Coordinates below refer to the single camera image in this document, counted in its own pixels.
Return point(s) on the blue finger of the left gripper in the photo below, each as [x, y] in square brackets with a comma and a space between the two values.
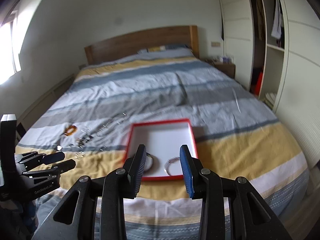
[35, 158]

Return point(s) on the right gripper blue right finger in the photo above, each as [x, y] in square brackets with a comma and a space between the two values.
[250, 216]

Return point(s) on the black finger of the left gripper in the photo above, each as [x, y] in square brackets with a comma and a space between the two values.
[54, 172]

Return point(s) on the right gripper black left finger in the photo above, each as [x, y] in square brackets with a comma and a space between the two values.
[74, 216]

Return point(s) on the silver wristwatch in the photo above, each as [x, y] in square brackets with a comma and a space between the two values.
[59, 147]

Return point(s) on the amber orange bangle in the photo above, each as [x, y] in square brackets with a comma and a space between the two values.
[71, 129]

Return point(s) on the dark brown bangle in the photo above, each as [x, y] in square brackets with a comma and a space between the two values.
[149, 162]

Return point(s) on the red jewelry box tray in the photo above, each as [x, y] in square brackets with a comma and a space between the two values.
[163, 140]

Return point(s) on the striped duvet cover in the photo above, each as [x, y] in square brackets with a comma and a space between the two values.
[164, 100]

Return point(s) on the window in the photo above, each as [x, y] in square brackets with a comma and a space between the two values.
[10, 63]

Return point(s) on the red item in wardrobe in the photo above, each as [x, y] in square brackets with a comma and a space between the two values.
[257, 84]

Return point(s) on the wooden headboard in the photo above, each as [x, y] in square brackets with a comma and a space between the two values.
[128, 44]

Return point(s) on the wooden nightstand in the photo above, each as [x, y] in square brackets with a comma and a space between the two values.
[227, 68]

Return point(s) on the grey pillow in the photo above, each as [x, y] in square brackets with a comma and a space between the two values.
[166, 51]

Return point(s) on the hanging shirt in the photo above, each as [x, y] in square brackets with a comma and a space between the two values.
[277, 21]

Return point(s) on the white wardrobe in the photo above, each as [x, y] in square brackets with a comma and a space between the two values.
[291, 64]

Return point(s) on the low white wall cabinet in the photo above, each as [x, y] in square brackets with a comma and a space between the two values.
[44, 102]

